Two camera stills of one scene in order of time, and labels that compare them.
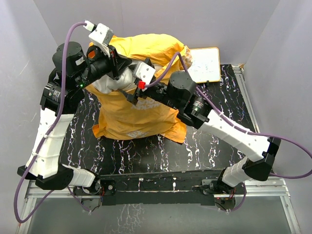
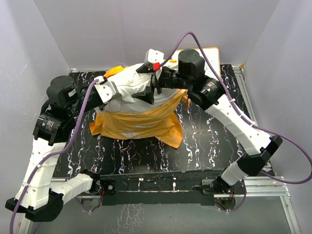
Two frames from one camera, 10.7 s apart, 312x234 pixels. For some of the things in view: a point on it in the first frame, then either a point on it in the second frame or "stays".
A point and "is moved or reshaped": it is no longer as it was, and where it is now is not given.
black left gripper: (116, 63) to (102, 107)
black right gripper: (133, 98) to (146, 95)
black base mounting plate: (169, 188) stays
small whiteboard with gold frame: (205, 65) stays
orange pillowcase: (117, 118) is moved or reshaped
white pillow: (109, 84) is moved or reshaped
